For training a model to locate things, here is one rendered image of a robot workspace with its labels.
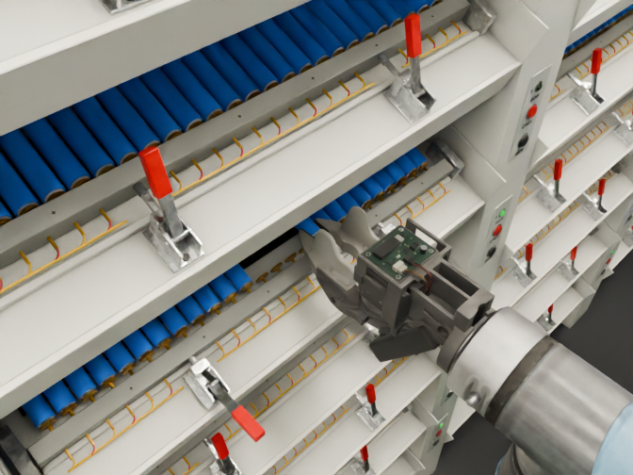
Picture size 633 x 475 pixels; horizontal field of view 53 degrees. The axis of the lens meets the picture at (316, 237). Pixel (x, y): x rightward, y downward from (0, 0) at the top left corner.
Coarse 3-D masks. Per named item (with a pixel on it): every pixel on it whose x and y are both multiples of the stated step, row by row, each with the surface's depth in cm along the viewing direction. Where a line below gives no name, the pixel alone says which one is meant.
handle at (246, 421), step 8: (208, 384) 60; (216, 384) 61; (216, 392) 60; (224, 392) 60; (224, 400) 60; (232, 400) 60; (232, 408) 59; (240, 408) 59; (232, 416) 59; (240, 416) 58; (248, 416) 58; (240, 424) 58; (248, 424) 58; (256, 424) 58; (248, 432) 57; (256, 432) 57; (264, 432) 57; (256, 440) 57
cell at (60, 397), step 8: (56, 384) 57; (48, 392) 57; (56, 392) 57; (64, 392) 57; (48, 400) 57; (56, 400) 57; (64, 400) 57; (72, 400) 57; (56, 408) 57; (64, 408) 57
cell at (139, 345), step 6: (138, 330) 62; (126, 336) 61; (132, 336) 61; (138, 336) 61; (144, 336) 62; (126, 342) 61; (132, 342) 61; (138, 342) 61; (144, 342) 61; (132, 348) 61; (138, 348) 60; (144, 348) 61; (150, 348) 61; (138, 354) 60; (144, 354) 61
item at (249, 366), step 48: (432, 144) 81; (480, 192) 82; (288, 240) 72; (432, 240) 77; (240, 336) 66; (288, 336) 67; (96, 384) 60; (240, 384) 63; (0, 432) 54; (48, 432) 57; (144, 432) 59; (192, 432) 60
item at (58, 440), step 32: (416, 192) 77; (256, 288) 66; (288, 288) 68; (224, 320) 63; (192, 352) 61; (224, 352) 63; (128, 384) 58; (96, 416) 56; (32, 448) 54; (64, 448) 55
